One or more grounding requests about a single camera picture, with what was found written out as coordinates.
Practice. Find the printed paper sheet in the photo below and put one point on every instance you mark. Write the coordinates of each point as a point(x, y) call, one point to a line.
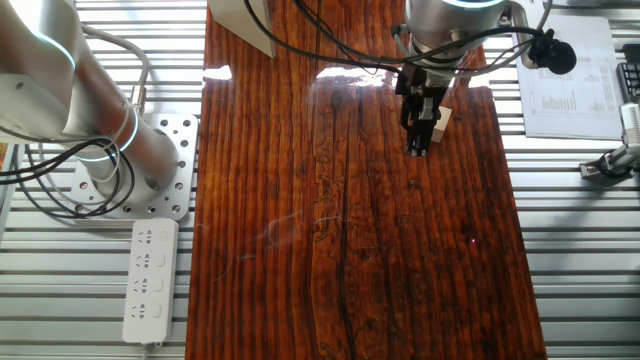
point(575, 100)

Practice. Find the cream wooden shelf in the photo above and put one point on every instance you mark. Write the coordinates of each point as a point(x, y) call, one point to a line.
point(240, 20)

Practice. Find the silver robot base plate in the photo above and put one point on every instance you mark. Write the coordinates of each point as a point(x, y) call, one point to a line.
point(185, 150)

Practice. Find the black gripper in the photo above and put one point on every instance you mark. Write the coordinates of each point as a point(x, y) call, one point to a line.
point(412, 82)

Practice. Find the small wooden cube block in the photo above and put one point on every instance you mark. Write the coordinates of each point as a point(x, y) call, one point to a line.
point(442, 125)

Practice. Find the brown wood-grain board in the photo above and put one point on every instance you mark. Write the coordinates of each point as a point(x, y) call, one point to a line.
point(325, 225)

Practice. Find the silver camera stand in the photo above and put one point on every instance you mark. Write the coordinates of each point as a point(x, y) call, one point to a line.
point(615, 160)

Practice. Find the silver ribbed exterior camera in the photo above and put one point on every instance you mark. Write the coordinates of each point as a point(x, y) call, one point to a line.
point(631, 125)

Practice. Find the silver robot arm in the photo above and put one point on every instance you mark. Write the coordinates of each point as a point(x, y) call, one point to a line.
point(50, 75)

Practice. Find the black keyboard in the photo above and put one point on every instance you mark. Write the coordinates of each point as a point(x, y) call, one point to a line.
point(631, 80)

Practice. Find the white power strip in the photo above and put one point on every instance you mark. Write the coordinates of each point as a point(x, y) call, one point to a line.
point(150, 280)

